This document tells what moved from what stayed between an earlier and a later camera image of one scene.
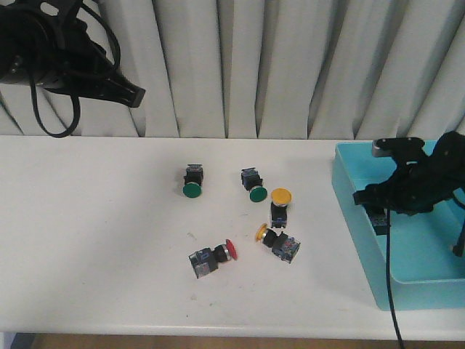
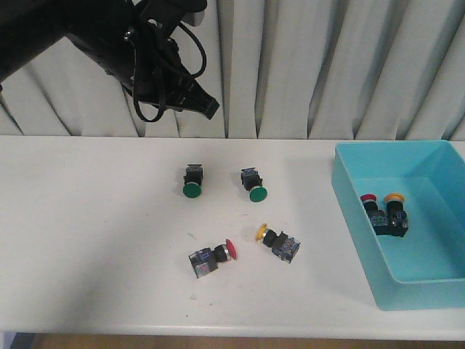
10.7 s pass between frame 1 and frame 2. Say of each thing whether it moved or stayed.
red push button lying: stayed
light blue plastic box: stayed
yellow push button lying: stayed
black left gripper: moved
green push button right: stayed
